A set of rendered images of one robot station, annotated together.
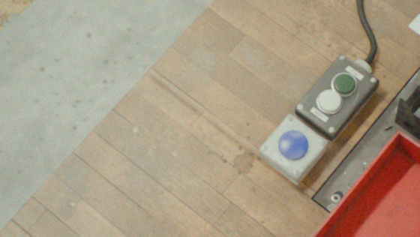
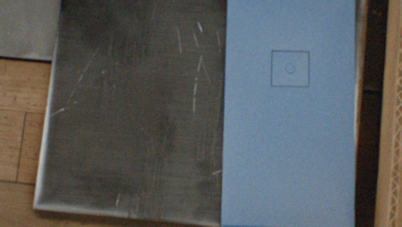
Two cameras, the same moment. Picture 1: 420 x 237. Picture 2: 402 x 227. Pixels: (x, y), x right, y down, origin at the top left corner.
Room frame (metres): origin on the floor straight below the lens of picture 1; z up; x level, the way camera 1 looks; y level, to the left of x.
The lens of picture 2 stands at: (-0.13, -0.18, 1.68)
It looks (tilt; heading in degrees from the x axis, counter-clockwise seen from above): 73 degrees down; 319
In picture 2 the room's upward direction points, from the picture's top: straight up
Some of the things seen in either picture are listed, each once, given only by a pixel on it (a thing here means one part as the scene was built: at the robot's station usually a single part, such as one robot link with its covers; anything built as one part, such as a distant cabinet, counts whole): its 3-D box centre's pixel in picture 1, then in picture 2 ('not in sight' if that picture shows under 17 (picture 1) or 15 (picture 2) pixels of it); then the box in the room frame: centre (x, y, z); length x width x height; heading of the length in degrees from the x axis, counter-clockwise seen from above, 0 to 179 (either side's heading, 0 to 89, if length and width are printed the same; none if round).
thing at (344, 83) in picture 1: (343, 85); not in sight; (0.51, -0.12, 0.93); 0.03 x 0.03 x 0.02
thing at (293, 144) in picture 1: (293, 145); not in sight; (0.44, -0.04, 0.93); 0.04 x 0.04 x 0.02
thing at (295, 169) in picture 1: (293, 152); not in sight; (0.44, -0.04, 0.90); 0.07 x 0.07 x 0.06; 44
